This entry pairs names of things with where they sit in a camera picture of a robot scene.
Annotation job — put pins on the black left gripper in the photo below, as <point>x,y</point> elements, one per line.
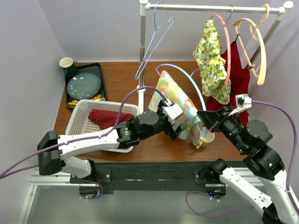
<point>170,131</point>

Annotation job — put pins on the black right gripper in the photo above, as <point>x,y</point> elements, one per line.
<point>210,118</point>

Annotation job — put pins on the light blue plastic hanger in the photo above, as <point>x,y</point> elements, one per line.
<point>156,97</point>

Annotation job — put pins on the pastel floral skirt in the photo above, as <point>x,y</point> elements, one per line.
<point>190,120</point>

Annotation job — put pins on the red polka dot skirt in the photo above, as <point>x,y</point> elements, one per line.
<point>107,120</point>

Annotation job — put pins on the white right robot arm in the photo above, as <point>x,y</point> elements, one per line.
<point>278,205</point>

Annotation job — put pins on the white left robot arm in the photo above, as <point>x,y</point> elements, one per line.
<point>57,153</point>

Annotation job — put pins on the light wooden hanger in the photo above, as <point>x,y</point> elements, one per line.
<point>259,44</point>

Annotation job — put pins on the pink plastic hanger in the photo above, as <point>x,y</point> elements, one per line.
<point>228,46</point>

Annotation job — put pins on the yellow mug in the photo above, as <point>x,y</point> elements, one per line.
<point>205,138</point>

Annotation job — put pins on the plain red garment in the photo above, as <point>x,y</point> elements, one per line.
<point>239,79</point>

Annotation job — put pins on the yellow lemon print garment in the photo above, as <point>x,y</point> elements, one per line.
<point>212,65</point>

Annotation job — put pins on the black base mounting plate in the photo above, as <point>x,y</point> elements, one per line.
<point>153,176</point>

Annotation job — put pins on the white plastic mesh basket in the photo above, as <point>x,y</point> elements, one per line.
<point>79,122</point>

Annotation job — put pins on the teal ceramic plate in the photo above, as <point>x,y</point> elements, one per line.
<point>83,86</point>

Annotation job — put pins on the gold cutlery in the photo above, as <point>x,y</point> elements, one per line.
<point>73,102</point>

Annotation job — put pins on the dark green cup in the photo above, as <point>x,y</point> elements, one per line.
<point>68,66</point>

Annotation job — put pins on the silver white clothes rack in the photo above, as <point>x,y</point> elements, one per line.
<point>255,63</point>

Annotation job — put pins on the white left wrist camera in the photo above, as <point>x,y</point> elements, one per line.
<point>172,111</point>

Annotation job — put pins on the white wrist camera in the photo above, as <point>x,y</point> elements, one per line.
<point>172,111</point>
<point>243,103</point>

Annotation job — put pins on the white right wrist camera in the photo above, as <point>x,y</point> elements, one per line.
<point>243,103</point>

